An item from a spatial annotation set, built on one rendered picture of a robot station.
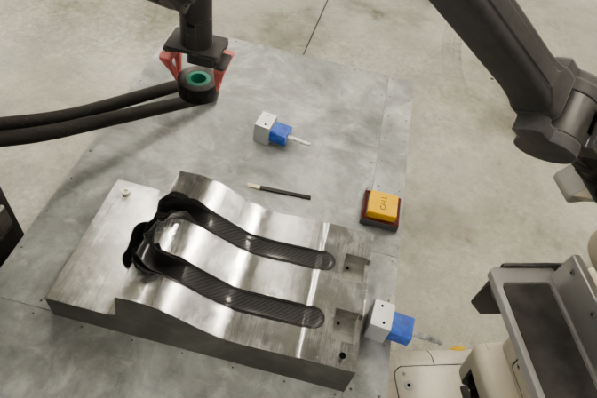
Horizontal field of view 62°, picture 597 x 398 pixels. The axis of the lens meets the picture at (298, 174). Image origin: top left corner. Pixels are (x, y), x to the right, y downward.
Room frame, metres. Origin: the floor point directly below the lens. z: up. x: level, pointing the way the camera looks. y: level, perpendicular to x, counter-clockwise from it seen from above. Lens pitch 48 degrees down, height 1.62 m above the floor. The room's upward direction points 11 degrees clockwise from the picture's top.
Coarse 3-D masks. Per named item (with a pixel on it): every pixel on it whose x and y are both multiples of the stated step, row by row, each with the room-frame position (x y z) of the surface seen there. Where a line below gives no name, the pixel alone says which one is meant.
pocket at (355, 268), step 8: (352, 256) 0.49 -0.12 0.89; (344, 264) 0.49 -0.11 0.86; (352, 264) 0.49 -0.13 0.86; (360, 264) 0.49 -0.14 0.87; (368, 264) 0.49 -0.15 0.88; (344, 272) 0.47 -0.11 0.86; (352, 272) 0.47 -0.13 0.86; (360, 272) 0.48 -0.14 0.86; (352, 280) 0.46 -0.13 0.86; (360, 280) 0.46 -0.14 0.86
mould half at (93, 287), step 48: (144, 192) 0.56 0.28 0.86; (192, 192) 0.52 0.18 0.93; (96, 240) 0.44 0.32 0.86; (192, 240) 0.43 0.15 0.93; (288, 240) 0.50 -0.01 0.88; (336, 240) 0.52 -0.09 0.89; (96, 288) 0.35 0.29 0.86; (144, 288) 0.33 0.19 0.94; (288, 288) 0.40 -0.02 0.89; (336, 288) 0.42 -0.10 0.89; (144, 336) 0.31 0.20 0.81; (192, 336) 0.30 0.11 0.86; (240, 336) 0.31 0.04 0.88; (288, 336) 0.32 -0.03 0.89; (336, 384) 0.29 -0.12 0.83
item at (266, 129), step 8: (264, 112) 0.85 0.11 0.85; (264, 120) 0.83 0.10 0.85; (272, 120) 0.83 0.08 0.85; (256, 128) 0.81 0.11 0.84; (264, 128) 0.80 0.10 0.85; (272, 128) 0.82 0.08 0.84; (280, 128) 0.83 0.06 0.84; (288, 128) 0.83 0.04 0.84; (256, 136) 0.81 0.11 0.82; (264, 136) 0.80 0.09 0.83; (272, 136) 0.80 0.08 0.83; (280, 136) 0.80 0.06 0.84; (288, 136) 0.81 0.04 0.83; (264, 144) 0.80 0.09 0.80; (280, 144) 0.80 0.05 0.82; (304, 144) 0.80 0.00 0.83
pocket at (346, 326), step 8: (336, 312) 0.38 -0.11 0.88; (344, 312) 0.38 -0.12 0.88; (352, 312) 0.38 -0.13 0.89; (336, 320) 0.38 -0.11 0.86; (344, 320) 0.38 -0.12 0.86; (352, 320) 0.38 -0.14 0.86; (360, 320) 0.38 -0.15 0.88; (336, 328) 0.36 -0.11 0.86; (344, 328) 0.37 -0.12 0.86; (352, 328) 0.37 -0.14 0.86; (360, 328) 0.36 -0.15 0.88; (336, 336) 0.35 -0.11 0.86; (344, 336) 0.35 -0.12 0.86; (352, 336) 0.35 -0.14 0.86
